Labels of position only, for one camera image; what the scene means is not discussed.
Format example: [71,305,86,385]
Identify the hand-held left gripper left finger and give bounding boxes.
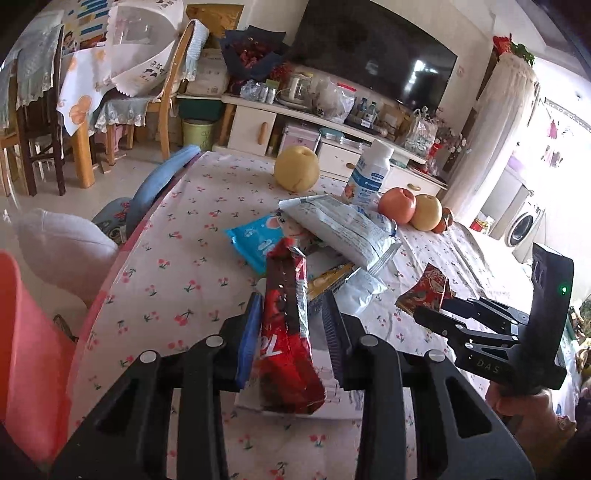
[48,292,265,480]

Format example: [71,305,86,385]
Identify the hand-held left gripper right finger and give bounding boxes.
[322,291,537,480]

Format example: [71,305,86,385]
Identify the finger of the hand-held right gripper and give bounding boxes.
[445,296,530,332]
[413,306,521,354]

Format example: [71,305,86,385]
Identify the red snack wrapper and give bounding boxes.
[253,237,328,415]

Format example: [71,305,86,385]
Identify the white milk carton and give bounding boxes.
[235,295,366,418]

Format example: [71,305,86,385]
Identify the red and gold wrapper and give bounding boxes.
[396,263,452,317]

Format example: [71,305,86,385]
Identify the white packet with blue feather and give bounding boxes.
[278,195,402,273]

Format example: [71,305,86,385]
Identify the pink plastic bin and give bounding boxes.
[0,250,77,462]

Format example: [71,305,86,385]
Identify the person's right hand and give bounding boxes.
[485,379,576,440]

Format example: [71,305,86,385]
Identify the small white plastic packet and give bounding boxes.
[335,270,389,317]

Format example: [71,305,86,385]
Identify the gold foil wrapper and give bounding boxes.
[307,263,361,303]

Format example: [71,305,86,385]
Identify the white washing machine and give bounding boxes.
[503,185,546,261]

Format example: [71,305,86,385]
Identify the orange persimmon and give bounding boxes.
[434,208,456,234]

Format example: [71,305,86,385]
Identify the blue snack packet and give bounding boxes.
[225,213,305,278]

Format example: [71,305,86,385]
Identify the small yellow pear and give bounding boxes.
[410,194,444,232]

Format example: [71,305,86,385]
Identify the red apple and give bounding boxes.
[378,187,417,225]

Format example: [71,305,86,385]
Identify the white yogurt bottle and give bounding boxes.
[342,138,394,208]

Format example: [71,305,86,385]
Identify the large yellow pear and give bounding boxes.
[274,144,320,192]

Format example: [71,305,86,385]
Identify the lace covered standing air conditioner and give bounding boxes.
[443,53,541,227]

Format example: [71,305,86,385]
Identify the blue chair back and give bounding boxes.
[92,145,201,241]

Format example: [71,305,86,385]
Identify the pink storage box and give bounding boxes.
[279,124,320,158]

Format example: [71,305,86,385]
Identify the grey cushioned stool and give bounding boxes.
[16,209,120,308]

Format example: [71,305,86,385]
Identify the green waste bin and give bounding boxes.
[181,117,217,153]

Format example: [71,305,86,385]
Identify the cream television cabinet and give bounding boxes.
[212,92,448,197]

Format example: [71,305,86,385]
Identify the green storage crate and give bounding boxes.
[178,95,225,121]

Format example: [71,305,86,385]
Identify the clear plastic bag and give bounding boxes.
[316,78,356,123]

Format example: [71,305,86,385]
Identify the glass kettle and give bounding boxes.
[277,74,315,109]

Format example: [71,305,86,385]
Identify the red decoration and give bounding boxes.
[492,34,534,65]

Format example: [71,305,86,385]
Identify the light wooden chair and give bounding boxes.
[95,21,197,167]

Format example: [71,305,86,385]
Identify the white cardboard box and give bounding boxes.
[185,48,229,95]

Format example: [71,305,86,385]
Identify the dark blue flower bouquet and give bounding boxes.
[219,25,294,93]

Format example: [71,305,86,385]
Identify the black television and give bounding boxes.
[286,0,458,114]

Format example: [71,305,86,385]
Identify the dark wooden chair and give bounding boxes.
[0,25,68,197]

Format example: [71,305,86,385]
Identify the orange print dining tablecloth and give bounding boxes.
[56,44,114,137]

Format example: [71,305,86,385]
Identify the grey lace chair cover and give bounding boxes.
[14,23,64,112]

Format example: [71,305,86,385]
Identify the plastic bag with handles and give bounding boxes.
[404,108,439,158]

